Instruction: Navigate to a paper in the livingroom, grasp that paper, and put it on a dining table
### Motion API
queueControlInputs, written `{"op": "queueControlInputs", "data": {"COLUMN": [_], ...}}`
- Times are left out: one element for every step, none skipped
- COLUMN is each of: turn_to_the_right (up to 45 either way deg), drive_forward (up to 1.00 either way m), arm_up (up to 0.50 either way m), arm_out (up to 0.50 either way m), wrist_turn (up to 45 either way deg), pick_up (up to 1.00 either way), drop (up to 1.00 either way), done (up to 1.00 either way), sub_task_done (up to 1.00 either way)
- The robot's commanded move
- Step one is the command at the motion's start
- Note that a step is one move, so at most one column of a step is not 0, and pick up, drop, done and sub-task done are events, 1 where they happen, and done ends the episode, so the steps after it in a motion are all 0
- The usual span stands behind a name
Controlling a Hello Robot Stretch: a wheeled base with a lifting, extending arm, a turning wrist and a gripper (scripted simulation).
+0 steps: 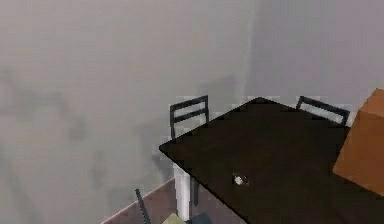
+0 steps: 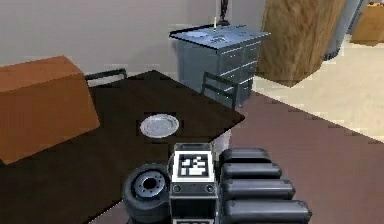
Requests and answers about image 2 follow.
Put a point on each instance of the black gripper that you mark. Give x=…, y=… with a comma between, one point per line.
x=146, y=190

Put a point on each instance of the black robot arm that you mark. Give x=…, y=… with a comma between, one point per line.
x=233, y=186

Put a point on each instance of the dark brown dining table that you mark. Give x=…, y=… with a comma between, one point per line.
x=116, y=140

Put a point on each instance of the black dining chair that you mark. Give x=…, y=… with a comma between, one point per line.
x=106, y=76
x=220, y=89

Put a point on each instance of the silver round plate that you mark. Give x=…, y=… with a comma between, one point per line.
x=159, y=125

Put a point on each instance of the orange brown box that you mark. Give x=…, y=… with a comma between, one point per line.
x=40, y=106

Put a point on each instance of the blue grey drawer chest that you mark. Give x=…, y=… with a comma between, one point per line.
x=220, y=56

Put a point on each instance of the yellow thin candle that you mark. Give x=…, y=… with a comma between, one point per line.
x=215, y=22

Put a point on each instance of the black slim statuette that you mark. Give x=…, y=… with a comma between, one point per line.
x=223, y=11

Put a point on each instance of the brown wooden cabinet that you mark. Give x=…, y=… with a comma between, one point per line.
x=368, y=23

